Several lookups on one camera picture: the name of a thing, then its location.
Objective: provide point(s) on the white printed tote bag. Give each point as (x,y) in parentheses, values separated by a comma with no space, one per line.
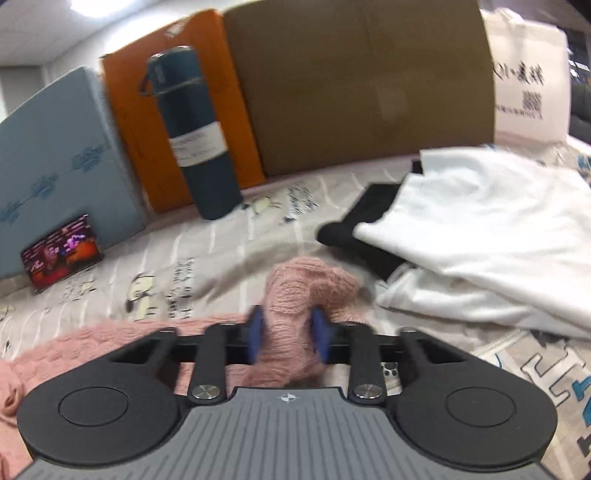
(526,83)

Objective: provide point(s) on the orange cardboard box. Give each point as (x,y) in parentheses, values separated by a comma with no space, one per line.
(138,101)

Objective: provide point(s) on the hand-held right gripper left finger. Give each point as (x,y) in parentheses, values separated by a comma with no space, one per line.
(256,328)

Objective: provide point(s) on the dark teal thermos bottle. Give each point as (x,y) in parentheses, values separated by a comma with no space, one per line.
(198,134)

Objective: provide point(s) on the white t-shirt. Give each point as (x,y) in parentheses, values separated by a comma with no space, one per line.
(480,230)

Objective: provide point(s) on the light blue patterned box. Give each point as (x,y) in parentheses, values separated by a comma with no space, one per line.
(55,166)

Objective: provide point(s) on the small colourful picture card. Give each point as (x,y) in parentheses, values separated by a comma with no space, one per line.
(62,251)

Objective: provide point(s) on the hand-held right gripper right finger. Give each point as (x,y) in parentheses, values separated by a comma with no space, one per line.
(320,333)

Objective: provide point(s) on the brown cardboard box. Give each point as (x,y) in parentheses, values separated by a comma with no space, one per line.
(360,83)

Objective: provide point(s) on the black garment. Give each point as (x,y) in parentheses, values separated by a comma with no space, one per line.
(360,226)

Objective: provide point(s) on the pink knitted sweater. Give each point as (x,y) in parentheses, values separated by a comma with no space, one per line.
(295,314)

